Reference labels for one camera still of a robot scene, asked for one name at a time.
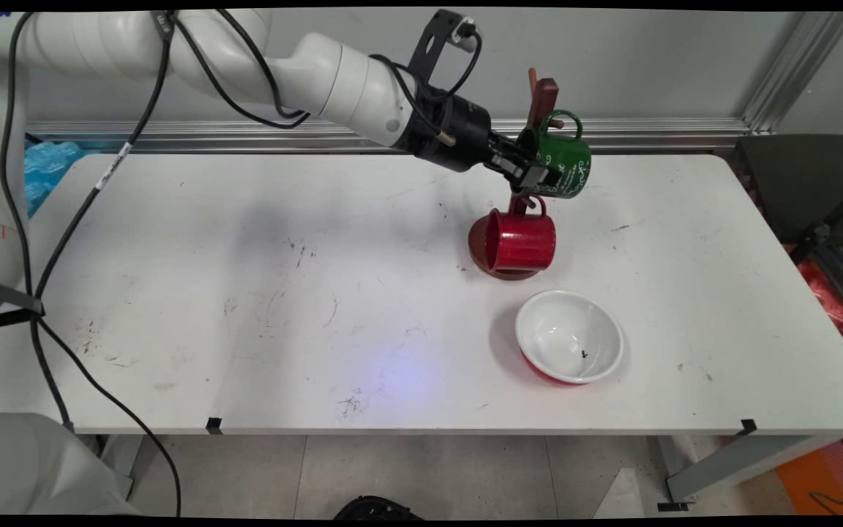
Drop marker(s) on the slanted aluminium frame post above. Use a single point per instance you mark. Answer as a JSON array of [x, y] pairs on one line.
[[795, 69]]

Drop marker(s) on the green enamel mug white print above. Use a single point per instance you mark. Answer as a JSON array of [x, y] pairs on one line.
[[568, 165]]

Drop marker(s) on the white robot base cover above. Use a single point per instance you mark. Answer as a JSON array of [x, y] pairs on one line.
[[34, 468]]

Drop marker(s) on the brown wooden mug tree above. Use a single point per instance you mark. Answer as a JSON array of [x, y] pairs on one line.
[[544, 95]]

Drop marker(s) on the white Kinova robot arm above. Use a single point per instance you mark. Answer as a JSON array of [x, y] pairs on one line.
[[173, 51]]

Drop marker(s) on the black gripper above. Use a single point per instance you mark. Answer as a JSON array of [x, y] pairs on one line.
[[458, 135]]

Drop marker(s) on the black tape piece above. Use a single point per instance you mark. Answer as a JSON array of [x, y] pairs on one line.
[[214, 424], [748, 427]]

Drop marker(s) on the grey table leg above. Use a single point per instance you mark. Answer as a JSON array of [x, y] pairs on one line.
[[736, 461], [123, 461]]

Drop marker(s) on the orange floor mat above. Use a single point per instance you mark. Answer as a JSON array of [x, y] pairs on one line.
[[824, 483]]

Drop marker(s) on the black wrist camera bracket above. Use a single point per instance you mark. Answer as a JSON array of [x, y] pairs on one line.
[[440, 40]]

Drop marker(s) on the red enamel mug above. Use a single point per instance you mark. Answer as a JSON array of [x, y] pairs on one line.
[[524, 241]]

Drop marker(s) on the red bowl white inside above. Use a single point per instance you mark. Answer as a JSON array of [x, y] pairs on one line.
[[569, 335]]

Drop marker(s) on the blue bubble wrap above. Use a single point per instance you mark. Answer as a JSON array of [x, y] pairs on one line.
[[48, 172]]

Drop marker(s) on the black round object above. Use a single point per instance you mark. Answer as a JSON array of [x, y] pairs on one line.
[[377, 509]]

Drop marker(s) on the horizontal aluminium frame rail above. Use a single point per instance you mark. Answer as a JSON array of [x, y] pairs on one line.
[[648, 135]]

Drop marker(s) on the red plastic bag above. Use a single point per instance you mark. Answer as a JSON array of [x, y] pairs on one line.
[[824, 293]]

